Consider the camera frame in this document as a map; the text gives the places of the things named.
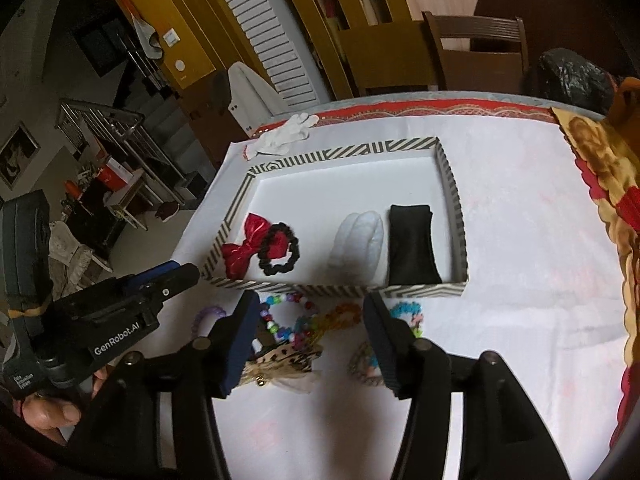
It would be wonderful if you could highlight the yellow wooden shelf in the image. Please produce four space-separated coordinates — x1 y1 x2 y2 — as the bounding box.
270 0 401 101

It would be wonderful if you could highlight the black framed screen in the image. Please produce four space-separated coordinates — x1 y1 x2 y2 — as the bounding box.
75 15 131 73

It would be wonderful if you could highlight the multicoloured bead bracelet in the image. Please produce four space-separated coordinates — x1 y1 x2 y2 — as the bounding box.
259 292 321 353

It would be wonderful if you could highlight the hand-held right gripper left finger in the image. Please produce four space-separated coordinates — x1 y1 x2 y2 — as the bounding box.
65 290 262 480

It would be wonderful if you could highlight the purple hair tie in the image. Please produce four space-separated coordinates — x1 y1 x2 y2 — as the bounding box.
194 305 228 336

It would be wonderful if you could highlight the white lace chair cover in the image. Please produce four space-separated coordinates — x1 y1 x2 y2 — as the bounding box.
47 220 96 291

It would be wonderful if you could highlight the leopard print hair bow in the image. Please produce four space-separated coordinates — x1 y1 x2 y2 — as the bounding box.
237 339 323 395

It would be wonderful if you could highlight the dark wooden chair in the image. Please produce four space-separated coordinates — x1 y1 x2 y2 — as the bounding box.
422 10 531 93

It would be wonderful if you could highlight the red box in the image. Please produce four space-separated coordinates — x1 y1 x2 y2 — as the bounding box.
95 157 133 191

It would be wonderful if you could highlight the yellow wooden door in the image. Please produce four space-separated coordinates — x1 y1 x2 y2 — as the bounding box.
107 0 251 92

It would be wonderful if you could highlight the framed wall picture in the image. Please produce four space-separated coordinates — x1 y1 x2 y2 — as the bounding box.
0 122 41 191

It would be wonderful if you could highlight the dark round wooden table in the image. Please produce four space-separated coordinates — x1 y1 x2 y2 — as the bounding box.
472 0 631 96

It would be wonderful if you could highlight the white tablecloth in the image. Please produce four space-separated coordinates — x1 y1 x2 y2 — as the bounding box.
107 105 631 480

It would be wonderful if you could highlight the person's left hand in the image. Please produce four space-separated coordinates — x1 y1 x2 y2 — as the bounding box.
15 364 108 443

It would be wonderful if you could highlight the metal stair railing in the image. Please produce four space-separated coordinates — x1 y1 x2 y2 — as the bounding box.
55 97 191 211

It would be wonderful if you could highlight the black plastic bag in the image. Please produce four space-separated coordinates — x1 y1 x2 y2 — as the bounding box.
537 47 618 111

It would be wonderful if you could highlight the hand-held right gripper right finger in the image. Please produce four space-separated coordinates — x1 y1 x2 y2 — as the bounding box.
362 291 571 480

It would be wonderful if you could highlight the white jacket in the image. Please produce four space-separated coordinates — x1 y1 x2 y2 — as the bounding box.
227 61 290 133

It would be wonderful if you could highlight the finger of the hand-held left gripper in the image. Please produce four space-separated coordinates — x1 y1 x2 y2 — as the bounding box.
112 262 201 312
120 260 180 295

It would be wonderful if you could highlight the white glove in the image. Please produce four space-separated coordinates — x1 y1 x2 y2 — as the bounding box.
244 112 321 161

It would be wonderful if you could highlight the black cloth hair band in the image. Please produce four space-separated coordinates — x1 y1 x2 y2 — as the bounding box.
387 203 443 286

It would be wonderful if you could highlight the striped cardboard box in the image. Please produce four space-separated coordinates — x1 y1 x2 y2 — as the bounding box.
199 135 471 300

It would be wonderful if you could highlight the white knitted hair band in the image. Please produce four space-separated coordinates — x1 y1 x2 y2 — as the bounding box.
325 210 386 281

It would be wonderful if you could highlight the red patterned table cover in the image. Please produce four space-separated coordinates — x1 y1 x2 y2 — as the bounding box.
250 99 561 137

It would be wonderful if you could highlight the red yellow floral cloth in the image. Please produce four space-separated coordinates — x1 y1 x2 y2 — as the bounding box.
550 77 640 451

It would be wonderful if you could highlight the black scrunchie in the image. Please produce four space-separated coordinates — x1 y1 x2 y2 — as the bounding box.
257 223 301 277

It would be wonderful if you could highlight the white hanging cloth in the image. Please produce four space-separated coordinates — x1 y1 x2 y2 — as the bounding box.
132 10 166 61

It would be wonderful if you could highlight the white slatted panel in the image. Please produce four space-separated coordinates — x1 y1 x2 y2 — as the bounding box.
200 0 321 108

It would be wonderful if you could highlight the orange bead bracelet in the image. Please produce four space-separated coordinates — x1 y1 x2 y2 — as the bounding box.
310 302 362 336

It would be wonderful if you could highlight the red shiny hair bow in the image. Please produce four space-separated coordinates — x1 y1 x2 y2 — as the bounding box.
221 212 273 279

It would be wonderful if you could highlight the light wooden chair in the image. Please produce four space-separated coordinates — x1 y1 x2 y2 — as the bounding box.
335 20 441 98

